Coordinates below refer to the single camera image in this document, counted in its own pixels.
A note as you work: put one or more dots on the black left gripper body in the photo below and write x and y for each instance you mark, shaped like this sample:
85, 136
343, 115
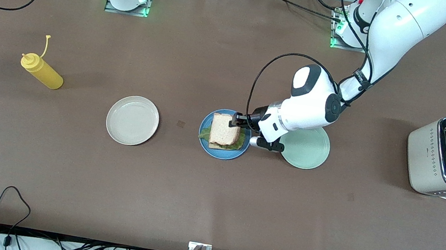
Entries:
256, 116

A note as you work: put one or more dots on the green lettuce leaf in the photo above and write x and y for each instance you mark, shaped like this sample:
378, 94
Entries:
203, 133

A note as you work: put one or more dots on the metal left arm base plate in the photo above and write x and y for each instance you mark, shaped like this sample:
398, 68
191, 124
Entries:
347, 48

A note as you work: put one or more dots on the brown bread slice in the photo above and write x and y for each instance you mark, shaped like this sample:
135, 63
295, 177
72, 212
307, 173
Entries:
215, 146
224, 129

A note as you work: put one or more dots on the beige round plate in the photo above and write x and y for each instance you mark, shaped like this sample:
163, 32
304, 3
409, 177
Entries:
132, 121

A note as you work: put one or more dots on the yellow squeeze bottle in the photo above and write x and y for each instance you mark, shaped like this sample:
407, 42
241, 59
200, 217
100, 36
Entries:
46, 76

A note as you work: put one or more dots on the light green round plate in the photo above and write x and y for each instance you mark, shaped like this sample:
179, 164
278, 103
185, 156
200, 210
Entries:
306, 152

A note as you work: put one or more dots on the blue round plate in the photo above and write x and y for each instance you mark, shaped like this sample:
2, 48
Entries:
223, 154

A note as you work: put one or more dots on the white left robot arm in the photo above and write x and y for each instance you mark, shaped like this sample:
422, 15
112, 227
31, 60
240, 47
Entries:
393, 31

